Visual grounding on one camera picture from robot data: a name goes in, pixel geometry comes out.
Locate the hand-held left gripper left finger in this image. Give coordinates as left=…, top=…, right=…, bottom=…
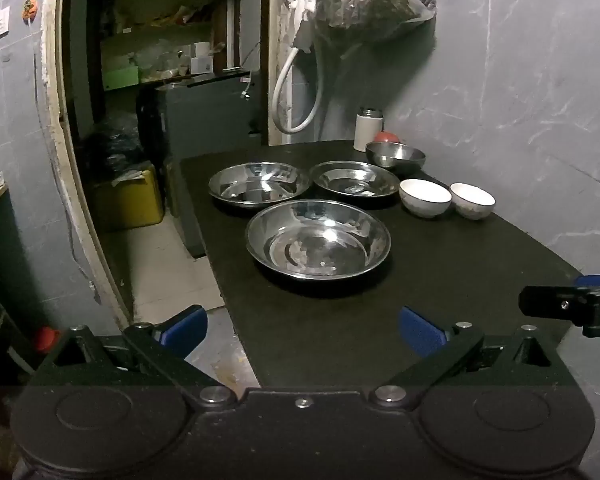
left=32, top=304, right=238, bottom=409

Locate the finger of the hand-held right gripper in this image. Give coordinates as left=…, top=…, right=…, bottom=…
left=519, top=274, right=600, bottom=338

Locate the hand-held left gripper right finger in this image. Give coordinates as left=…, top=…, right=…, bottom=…
left=370, top=306, right=573, bottom=409

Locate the white red-rimmed bowl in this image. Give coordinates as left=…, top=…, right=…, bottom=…
left=399, top=179, right=453, bottom=219
left=450, top=182, right=497, bottom=221

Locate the large stainless steel plate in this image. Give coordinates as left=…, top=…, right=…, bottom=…
left=245, top=199, right=392, bottom=281

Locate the stainless steel bowl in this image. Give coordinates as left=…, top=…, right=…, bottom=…
left=365, top=141, right=426, bottom=170

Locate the red round knob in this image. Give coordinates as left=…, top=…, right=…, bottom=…
left=34, top=326, right=61, bottom=353

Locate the yellow plastic container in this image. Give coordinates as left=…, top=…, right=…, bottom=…
left=91, top=162, right=165, bottom=233

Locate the black plastic bag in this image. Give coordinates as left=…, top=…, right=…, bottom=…
left=77, top=115, right=146, bottom=181

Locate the white canister with steel lid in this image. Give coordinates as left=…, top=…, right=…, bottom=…
left=355, top=107, right=385, bottom=152

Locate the grey cabinet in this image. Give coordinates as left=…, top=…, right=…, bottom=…
left=152, top=72, right=268, bottom=258

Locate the green box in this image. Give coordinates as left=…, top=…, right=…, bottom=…
left=102, top=66, right=141, bottom=92

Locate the small white box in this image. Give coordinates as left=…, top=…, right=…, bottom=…
left=190, top=42, right=213, bottom=75

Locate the clear plastic bag of greens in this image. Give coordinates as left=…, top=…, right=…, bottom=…
left=280, top=0, right=437, bottom=43

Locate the white door frame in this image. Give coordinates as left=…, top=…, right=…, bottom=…
left=40, top=0, right=131, bottom=326

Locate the white hose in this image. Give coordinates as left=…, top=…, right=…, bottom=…
left=272, top=35, right=331, bottom=135

